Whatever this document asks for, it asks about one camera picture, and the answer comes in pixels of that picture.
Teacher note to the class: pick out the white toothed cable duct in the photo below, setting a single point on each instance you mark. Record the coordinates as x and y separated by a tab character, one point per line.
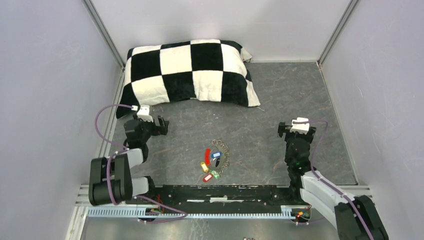
145	212

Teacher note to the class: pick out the corner aluminium profile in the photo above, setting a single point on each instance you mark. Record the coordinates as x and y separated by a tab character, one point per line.
91	9
349	10

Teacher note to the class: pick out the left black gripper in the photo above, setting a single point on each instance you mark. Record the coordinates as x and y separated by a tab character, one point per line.
162	129

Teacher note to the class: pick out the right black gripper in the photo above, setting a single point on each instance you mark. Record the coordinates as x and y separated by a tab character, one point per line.
282	128

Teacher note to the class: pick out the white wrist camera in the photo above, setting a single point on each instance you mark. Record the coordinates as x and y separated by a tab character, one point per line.
142	113
300	125

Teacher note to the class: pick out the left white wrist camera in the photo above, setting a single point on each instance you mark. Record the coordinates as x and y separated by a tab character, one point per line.
142	113

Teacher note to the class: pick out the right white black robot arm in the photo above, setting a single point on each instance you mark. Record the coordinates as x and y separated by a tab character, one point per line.
355	217

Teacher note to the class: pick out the blue headed key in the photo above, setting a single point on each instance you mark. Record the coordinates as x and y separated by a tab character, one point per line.
217	154

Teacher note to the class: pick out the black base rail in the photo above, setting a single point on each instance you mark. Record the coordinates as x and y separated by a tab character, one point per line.
226	199

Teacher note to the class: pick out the black white checkered pillow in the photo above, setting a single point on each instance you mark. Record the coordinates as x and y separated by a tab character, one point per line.
205	70

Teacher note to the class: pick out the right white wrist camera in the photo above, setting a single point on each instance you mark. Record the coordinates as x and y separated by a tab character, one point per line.
300	125

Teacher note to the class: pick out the right corner aluminium profile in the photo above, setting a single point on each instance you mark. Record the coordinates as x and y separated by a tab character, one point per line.
349	10

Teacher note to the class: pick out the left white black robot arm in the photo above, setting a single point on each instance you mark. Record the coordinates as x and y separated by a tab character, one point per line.
111	180

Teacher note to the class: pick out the left corner aluminium profile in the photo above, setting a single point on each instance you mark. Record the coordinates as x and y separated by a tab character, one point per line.
91	9

